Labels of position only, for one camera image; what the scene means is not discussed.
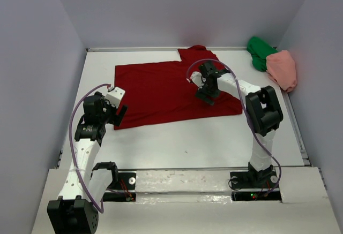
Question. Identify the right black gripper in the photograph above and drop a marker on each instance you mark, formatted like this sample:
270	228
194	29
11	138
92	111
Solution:
203	91

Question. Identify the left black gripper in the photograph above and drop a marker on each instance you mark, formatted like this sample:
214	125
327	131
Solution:
113	119

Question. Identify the red t shirt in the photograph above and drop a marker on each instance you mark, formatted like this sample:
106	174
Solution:
157	93

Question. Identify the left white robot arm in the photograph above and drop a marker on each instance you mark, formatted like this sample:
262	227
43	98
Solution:
80	201

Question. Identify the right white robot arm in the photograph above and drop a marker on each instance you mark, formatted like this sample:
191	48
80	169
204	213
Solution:
263	113

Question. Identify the green t shirt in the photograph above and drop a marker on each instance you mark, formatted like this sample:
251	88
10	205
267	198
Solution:
259	50

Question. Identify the pink t shirt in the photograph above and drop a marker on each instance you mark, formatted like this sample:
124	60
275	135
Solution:
281	69

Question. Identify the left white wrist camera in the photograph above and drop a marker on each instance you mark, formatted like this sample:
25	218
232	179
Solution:
115	95

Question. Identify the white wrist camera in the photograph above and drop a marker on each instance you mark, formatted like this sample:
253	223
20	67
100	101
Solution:
115	95
196	78

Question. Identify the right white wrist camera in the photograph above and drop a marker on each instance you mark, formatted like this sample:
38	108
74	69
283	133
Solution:
196	78

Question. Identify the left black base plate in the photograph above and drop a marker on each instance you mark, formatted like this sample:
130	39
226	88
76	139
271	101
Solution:
124	190

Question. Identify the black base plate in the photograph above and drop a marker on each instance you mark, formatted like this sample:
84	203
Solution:
244	190
124	190

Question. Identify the aluminium rail frame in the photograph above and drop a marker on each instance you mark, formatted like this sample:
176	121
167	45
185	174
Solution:
141	49

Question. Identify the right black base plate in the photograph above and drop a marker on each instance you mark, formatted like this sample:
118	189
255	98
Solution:
244	190

